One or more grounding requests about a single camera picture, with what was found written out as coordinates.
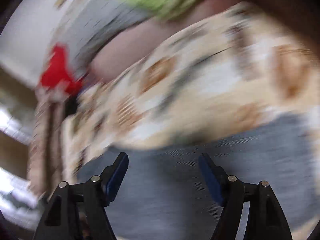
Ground blue denim pants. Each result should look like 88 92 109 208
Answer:
75 114 318 240

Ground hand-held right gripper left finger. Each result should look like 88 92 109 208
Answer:
34 152 129 240

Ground light grey cloth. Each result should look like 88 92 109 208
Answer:
53 0 151 73

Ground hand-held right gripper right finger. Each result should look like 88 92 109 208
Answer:
198 153 293 240

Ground pink pillow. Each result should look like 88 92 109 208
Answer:
89 0 241 81

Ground red bag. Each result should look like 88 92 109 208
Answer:
39 43 84 97

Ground cream leaf print blanket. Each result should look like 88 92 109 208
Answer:
27 2 320 180

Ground beige striped cloth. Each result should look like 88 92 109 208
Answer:
27 90 66 196

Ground dark brown furniture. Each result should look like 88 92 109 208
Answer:
217 0 320 55

